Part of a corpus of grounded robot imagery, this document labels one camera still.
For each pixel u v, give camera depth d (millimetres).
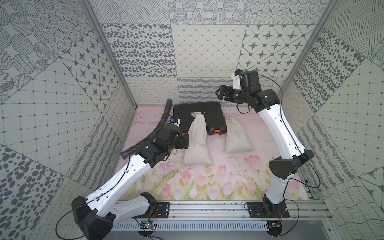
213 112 1061
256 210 728
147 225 702
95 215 372
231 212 749
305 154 454
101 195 398
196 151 874
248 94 516
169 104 1185
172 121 635
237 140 904
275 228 724
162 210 734
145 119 1120
